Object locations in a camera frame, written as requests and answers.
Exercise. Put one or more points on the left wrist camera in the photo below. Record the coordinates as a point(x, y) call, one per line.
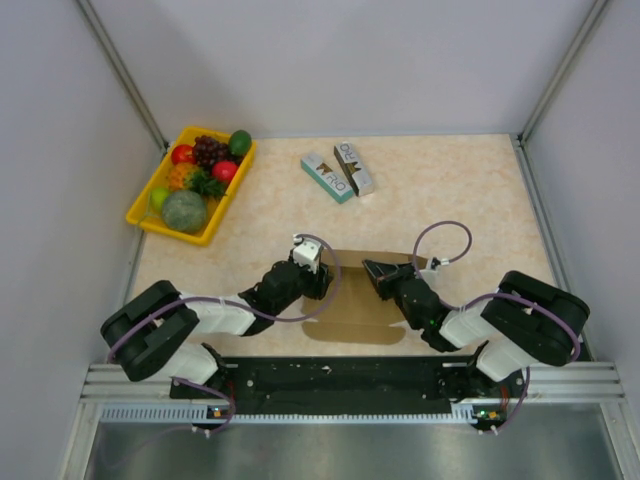
point(306, 252)

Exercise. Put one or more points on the aluminium rail with cable duct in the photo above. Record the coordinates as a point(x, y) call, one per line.
point(120, 400)

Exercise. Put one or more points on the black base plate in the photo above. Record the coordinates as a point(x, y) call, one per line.
point(351, 385)

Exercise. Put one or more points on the dark purple grape bunch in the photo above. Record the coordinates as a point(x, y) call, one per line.
point(208, 151)

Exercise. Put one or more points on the green avocado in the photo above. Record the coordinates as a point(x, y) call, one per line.
point(240, 143)

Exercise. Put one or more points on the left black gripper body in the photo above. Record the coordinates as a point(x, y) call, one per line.
point(303, 280)

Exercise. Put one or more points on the teal white carton box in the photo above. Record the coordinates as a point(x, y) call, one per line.
point(328, 179)

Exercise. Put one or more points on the silver brown carton box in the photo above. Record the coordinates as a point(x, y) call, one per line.
point(354, 168)

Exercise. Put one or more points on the red apple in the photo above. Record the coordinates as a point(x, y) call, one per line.
point(182, 154)

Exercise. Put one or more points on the yellow plastic tray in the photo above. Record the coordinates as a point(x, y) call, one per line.
point(140, 213)

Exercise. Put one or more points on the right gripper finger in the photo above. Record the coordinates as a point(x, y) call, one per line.
point(386, 293)
point(383, 276)

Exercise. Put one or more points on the brown cardboard box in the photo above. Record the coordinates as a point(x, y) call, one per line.
point(355, 314)

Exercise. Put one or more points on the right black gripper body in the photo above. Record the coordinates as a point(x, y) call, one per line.
point(395, 283)

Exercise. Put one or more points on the green round melon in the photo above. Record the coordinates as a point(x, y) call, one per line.
point(184, 211)

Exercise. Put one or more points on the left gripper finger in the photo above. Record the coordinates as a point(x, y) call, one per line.
point(324, 274)
point(318, 290)

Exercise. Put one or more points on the red peach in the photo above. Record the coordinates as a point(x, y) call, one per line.
point(224, 171)

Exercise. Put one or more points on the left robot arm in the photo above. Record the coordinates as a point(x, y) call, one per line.
point(153, 336)

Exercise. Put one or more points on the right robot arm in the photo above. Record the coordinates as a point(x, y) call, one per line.
point(523, 322)

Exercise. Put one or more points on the green lime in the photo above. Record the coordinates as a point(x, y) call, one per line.
point(157, 198)

